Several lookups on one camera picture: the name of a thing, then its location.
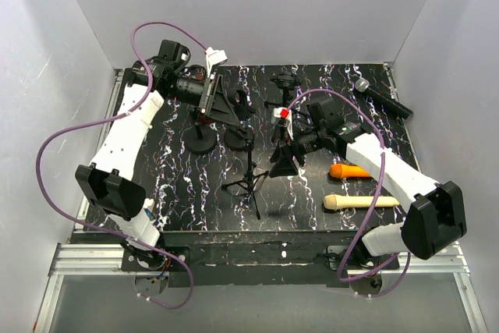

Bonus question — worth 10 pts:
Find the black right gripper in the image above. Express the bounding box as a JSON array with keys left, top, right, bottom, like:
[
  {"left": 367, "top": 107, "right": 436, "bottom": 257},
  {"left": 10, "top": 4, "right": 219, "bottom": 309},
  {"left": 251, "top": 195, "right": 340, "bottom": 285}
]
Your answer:
[{"left": 268, "top": 124, "right": 325, "bottom": 178}]

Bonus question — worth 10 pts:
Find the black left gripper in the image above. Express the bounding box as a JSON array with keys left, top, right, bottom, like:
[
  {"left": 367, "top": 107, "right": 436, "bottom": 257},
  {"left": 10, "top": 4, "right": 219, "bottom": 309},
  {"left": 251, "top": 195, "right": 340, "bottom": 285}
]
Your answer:
[{"left": 168, "top": 75, "right": 240, "bottom": 127}]

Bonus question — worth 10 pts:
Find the black round-base stand front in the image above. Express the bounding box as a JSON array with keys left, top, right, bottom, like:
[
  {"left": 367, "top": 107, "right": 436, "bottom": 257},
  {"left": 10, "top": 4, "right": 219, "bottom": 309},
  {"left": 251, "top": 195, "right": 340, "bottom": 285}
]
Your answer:
[{"left": 183, "top": 109, "right": 218, "bottom": 155}]

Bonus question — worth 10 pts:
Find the black round-base stand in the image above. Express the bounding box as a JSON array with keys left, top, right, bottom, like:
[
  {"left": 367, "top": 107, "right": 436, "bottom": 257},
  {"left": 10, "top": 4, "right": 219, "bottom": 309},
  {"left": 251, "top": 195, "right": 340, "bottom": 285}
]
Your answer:
[
  {"left": 224, "top": 89, "right": 256, "bottom": 152},
  {"left": 183, "top": 109, "right": 218, "bottom": 155}
]

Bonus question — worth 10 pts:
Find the orange microphone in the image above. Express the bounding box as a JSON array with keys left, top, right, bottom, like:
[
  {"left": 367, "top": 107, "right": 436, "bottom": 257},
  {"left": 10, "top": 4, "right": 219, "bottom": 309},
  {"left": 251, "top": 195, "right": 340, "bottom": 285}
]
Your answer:
[{"left": 329, "top": 163, "right": 371, "bottom": 179}]

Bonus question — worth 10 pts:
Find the beige microphone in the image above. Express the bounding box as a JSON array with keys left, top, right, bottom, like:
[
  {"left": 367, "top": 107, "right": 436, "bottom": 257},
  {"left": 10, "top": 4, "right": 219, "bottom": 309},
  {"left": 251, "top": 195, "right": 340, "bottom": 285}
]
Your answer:
[{"left": 323, "top": 194, "right": 399, "bottom": 211}]

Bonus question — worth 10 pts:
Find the black tripod microphone stand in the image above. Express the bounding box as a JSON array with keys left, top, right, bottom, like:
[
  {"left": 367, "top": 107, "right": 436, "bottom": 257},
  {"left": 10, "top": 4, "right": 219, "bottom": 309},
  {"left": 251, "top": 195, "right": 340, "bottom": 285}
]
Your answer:
[{"left": 264, "top": 73, "right": 302, "bottom": 109}]

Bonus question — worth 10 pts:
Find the black silver-head microphone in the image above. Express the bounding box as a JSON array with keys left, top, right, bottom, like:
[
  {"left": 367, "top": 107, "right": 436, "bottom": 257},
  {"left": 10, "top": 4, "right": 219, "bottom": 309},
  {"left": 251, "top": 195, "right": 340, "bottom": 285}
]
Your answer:
[{"left": 355, "top": 78, "right": 413, "bottom": 119}]

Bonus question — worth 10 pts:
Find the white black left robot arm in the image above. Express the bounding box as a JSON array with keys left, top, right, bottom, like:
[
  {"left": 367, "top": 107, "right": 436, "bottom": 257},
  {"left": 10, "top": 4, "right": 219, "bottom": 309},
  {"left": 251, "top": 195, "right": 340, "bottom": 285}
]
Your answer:
[{"left": 76, "top": 40, "right": 239, "bottom": 271}]

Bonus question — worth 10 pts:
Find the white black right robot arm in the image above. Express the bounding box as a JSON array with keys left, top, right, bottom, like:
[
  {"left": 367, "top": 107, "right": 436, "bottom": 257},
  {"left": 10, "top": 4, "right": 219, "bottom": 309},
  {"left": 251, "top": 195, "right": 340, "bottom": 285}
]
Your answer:
[{"left": 269, "top": 97, "right": 467, "bottom": 269}]

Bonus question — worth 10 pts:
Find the black marble pattern mat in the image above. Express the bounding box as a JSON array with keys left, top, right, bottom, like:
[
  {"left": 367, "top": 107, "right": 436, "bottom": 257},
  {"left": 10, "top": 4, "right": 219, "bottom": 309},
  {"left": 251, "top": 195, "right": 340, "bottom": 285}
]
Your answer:
[{"left": 133, "top": 64, "right": 416, "bottom": 231}]

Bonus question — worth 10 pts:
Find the blue white cube toy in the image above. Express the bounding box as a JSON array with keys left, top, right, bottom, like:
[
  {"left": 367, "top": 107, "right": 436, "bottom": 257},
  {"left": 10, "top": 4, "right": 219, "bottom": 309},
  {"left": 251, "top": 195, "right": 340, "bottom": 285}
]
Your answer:
[{"left": 143, "top": 198, "right": 155, "bottom": 221}]

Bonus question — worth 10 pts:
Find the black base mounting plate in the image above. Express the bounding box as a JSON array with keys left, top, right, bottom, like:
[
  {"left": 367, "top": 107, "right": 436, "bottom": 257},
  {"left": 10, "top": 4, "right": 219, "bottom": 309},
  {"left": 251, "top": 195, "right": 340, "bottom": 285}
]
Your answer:
[{"left": 121, "top": 230, "right": 401, "bottom": 289}]

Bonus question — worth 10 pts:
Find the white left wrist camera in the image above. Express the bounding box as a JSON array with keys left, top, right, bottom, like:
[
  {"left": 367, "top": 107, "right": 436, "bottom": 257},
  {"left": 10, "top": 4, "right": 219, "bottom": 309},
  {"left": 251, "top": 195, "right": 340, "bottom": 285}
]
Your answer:
[{"left": 204, "top": 47, "right": 228, "bottom": 78}]

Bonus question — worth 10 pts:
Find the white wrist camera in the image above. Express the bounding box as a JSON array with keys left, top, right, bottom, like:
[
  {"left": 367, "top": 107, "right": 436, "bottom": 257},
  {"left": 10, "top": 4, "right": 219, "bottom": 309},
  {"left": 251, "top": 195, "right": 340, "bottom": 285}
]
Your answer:
[
  {"left": 271, "top": 107, "right": 294, "bottom": 140},
  {"left": 204, "top": 47, "right": 228, "bottom": 78}
]

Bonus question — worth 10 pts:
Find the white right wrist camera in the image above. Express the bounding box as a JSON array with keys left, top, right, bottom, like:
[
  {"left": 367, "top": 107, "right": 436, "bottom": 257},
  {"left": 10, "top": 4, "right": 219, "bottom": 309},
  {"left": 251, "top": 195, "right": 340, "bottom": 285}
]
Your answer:
[{"left": 271, "top": 107, "right": 294, "bottom": 140}]

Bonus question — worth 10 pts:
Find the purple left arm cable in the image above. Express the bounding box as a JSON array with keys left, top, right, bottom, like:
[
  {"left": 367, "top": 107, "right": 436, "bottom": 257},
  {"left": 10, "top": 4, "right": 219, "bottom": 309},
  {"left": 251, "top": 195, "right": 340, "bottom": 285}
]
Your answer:
[{"left": 35, "top": 20, "right": 214, "bottom": 310}]

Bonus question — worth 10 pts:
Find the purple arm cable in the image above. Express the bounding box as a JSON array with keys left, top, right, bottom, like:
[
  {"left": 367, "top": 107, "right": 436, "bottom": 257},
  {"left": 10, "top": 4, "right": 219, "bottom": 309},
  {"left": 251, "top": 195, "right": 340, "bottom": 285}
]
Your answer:
[
  {"left": 35, "top": 20, "right": 214, "bottom": 310},
  {"left": 284, "top": 88, "right": 412, "bottom": 299}
]

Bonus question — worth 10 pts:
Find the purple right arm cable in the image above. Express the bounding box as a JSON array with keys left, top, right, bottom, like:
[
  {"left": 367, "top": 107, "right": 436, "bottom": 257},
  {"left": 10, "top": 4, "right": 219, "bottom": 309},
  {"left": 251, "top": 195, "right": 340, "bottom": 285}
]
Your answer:
[{"left": 284, "top": 88, "right": 412, "bottom": 299}]

